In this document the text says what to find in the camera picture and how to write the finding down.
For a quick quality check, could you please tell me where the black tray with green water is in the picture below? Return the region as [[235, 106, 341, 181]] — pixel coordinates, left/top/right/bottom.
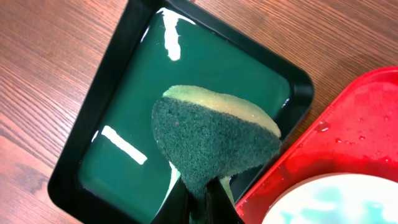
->
[[48, 1, 314, 223]]

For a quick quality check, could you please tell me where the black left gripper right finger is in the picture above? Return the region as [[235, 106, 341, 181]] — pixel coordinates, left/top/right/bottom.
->
[[205, 178, 244, 224]]

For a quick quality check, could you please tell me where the light blue plate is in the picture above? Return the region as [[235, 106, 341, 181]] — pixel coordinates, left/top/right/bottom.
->
[[262, 173, 397, 224]]

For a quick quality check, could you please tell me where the red plastic tray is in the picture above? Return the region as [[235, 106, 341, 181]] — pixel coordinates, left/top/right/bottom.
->
[[236, 66, 397, 223]]

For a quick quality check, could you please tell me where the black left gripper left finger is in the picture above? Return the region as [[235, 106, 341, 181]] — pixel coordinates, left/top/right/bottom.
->
[[150, 178, 190, 224]]

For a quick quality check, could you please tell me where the green yellow sponge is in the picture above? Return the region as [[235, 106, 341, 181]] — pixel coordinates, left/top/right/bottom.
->
[[152, 85, 282, 223]]

